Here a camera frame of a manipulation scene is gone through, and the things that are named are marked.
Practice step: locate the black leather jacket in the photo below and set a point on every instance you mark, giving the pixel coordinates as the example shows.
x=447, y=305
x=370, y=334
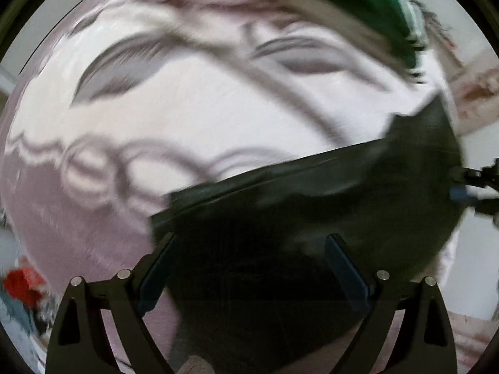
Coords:
x=273, y=222

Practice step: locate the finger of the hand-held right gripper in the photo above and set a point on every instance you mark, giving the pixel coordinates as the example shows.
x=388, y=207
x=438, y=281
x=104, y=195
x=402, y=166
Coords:
x=459, y=194
x=473, y=174

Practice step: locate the loose pink floral curtain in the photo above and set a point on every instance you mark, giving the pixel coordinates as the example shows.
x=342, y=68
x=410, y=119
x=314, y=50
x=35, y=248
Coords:
x=471, y=343

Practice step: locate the red item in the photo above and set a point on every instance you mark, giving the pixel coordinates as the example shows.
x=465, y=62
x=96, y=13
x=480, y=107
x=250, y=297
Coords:
x=21, y=286

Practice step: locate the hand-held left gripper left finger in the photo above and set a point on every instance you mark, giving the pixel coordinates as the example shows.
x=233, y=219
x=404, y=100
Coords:
x=156, y=276

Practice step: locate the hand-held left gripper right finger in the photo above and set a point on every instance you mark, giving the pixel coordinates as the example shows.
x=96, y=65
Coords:
x=347, y=272

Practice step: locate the white patterned bedsheet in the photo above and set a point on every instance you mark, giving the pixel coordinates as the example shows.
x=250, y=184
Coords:
x=195, y=105

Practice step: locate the tied pink floral curtain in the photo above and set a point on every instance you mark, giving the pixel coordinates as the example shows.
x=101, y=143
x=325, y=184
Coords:
x=477, y=93

